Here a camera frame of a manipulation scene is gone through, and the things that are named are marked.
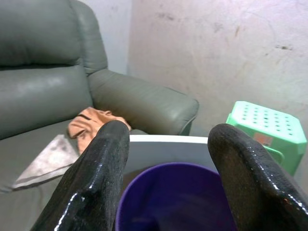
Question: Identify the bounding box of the small pale blue chair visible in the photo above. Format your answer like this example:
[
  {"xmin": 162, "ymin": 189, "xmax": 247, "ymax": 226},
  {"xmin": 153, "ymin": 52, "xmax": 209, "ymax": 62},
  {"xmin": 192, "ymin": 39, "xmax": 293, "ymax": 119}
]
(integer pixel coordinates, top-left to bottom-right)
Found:
[{"xmin": 122, "ymin": 134, "xmax": 219, "ymax": 183}]

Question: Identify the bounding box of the purple plastic rubbish bin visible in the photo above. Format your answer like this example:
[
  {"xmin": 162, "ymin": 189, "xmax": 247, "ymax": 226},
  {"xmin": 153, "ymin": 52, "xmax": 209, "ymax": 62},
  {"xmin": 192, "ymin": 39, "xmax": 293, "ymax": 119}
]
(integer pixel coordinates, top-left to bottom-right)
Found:
[{"xmin": 115, "ymin": 162, "xmax": 239, "ymax": 231}]

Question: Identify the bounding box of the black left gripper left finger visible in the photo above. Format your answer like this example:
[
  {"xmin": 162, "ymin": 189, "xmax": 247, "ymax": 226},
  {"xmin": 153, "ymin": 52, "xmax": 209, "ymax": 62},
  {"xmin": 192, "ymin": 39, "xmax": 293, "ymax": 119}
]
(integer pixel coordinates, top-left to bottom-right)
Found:
[{"xmin": 30, "ymin": 120, "xmax": 131, "ymax": 231}]

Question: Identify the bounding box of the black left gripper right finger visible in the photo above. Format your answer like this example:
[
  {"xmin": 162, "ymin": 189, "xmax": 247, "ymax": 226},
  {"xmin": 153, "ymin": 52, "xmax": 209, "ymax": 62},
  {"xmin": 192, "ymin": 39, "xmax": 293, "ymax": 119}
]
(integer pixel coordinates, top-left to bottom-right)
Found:
[{"xmin": 207, "ymin": 123, "xmax": 308, "ymax": 231}]

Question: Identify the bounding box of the crumpled orange cloth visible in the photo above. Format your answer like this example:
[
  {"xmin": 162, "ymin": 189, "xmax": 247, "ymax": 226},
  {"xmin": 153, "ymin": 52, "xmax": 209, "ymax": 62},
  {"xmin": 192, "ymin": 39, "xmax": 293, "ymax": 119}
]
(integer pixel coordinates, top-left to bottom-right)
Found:
[{"xmin": 67, "ymin": 107, "xmax": 132, "ymax": 154}]

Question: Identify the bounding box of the green plastic stool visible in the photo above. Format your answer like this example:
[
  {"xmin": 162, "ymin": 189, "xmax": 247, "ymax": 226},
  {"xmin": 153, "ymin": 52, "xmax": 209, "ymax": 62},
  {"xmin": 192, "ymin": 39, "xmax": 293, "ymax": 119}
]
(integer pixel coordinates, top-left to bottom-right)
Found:
[{"xmin": 225, "ymin": 101, "xmax": 308, "ymax": 176}]

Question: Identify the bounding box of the grey folded cloth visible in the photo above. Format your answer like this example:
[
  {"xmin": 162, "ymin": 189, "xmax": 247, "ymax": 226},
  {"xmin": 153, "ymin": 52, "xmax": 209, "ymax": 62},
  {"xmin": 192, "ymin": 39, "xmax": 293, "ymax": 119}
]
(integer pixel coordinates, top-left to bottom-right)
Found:
[{"xmin": 12, "ymin": 134, "xmax": 81, "ymax": 191}]

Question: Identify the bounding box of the grey-green leather sofa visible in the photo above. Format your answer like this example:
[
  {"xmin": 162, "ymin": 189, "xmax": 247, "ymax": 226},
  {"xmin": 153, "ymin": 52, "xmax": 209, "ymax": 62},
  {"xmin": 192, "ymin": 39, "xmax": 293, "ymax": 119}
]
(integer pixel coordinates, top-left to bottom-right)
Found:
[{"xmin": 0, "ymin": 0, "xmax": 200, "ymax": 231}]

